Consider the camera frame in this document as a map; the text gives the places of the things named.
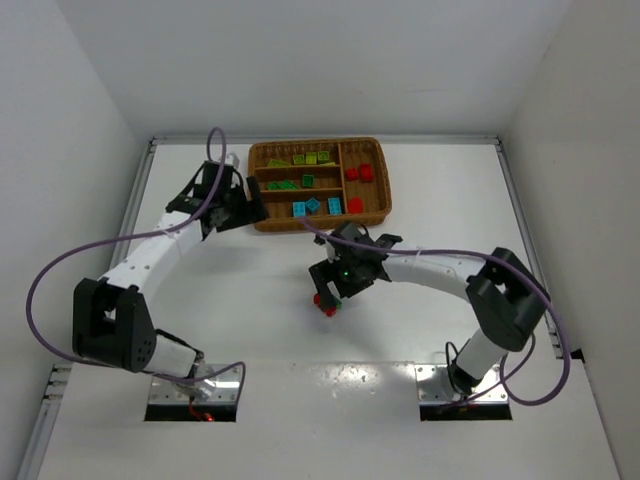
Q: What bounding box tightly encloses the green two-stud lego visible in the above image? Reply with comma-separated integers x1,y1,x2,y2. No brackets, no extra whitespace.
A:
267,180,300,191

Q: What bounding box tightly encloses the lime lego slope piece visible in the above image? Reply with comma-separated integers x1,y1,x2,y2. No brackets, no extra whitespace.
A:
267,158,290,168

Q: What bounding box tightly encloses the teal lego brick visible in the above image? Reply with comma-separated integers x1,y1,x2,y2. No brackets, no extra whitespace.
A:
292,201,307,218

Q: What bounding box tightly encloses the red sloped lego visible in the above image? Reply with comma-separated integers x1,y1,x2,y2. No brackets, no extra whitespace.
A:
347,197,364,215

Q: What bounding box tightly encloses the long teal lego stack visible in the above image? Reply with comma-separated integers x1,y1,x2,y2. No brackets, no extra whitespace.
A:
327,197,343,215

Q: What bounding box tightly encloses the dark green square lego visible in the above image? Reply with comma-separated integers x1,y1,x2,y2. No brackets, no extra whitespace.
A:
301,174,315,188

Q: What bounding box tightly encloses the small teal lego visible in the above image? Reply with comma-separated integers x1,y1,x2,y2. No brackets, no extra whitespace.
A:
305,198,321,214

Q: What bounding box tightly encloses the lime lego brick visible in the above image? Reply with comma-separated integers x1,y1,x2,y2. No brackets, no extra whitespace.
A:
317,151,335,165

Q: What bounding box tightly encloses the small red square lego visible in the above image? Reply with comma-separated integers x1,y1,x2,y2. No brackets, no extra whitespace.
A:
345,168,359,181

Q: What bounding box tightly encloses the red two-stud lego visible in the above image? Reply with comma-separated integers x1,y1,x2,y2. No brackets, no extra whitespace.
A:
359,163,375,183

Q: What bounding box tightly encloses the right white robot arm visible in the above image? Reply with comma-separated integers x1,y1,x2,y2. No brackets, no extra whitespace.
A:
309,221,549,397

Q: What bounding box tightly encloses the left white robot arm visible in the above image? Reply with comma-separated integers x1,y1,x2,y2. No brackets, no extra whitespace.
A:
72,161,268,379

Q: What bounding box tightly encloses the red green lego pair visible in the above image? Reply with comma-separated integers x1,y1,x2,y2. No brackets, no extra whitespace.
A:
313,294,342,317

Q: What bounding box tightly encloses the lime sloped lego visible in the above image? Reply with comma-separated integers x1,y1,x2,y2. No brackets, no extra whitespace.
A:
305,152,318,165

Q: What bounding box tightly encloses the brown wicker divided basket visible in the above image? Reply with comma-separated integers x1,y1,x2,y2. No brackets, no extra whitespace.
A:
248,137,392,233

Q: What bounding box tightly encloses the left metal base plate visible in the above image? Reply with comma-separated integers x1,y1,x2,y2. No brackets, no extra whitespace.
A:
148,362,244,407

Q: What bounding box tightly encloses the metal base plate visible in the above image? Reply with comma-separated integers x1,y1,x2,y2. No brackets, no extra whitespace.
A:
415,364,509,406
148,362,244,407

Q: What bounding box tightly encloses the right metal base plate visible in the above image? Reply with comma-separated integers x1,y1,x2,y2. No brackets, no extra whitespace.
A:
415,364,509,406

